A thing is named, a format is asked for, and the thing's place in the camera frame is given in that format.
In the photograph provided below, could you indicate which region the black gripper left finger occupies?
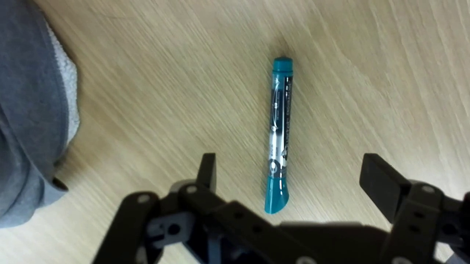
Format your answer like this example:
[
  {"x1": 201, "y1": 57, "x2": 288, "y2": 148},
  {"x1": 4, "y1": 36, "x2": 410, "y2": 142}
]
[{"x1": 92, "y1": 152, "x2": 295, "y2": 264}]

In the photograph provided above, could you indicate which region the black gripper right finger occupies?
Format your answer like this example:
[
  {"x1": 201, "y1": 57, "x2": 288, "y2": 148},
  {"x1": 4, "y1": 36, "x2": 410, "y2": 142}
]
[{"x1": 360, "y1": 152, "x2": 470, "y2": 264}]

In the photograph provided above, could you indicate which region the green marker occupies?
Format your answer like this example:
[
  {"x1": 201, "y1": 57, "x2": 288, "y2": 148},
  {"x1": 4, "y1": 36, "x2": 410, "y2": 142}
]
[{"x1": 263, "y1": 56, "x2": 295, "y2": 215}]

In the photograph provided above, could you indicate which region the grey cloth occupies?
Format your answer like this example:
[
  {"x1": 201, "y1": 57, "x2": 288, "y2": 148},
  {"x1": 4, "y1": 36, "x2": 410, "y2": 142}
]
[{"x1": 0, "y1": 0, "x2": 82, "y2": 230}]

